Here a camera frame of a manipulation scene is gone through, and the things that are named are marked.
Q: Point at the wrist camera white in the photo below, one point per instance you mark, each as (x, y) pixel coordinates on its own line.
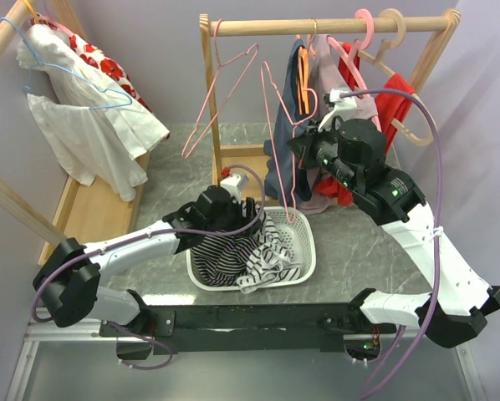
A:
(341, 106)
(233, 182)

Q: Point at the wooden clothes rack centre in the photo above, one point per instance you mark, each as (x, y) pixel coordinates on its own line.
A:
(382, 34)

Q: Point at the pink plastic hanger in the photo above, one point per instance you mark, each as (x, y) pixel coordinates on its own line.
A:
(349, 57)

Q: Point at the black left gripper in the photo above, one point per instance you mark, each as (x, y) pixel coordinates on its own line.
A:
(242, 220)

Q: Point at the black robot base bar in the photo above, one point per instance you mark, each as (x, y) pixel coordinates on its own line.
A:
(214, 328)

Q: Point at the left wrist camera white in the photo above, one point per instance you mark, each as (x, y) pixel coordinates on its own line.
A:
(233, 182)

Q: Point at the orange plastic hanger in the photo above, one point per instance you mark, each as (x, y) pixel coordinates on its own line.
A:
(303, 80)

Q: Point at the mauve tank top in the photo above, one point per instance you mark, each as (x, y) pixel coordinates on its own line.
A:
(323, 77)

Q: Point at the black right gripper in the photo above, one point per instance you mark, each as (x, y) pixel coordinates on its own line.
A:
(303, 146)

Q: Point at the red tank top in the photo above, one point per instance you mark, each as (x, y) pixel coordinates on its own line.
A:
(389, 107)

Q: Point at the white striped tank top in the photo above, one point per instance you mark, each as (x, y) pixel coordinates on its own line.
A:
(266, 259)

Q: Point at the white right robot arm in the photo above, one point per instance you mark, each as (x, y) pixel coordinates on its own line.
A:
(460, 301)

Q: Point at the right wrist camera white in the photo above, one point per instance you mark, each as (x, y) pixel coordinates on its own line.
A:
(341, 106)

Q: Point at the white perforated plastic basket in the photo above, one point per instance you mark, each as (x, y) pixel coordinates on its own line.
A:
(297, 237)

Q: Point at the black striped tank top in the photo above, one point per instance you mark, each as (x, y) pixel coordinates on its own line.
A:
(218, 261)

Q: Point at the white dress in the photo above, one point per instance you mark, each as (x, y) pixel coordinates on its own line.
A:
(95, 129)

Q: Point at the red floral white garment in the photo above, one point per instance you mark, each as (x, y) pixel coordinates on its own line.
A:
(96, 58)

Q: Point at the navy blue tank top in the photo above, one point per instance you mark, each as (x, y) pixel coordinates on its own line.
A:
(283, 134)

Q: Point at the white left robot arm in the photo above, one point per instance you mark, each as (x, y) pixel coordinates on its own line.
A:
(71, 283)

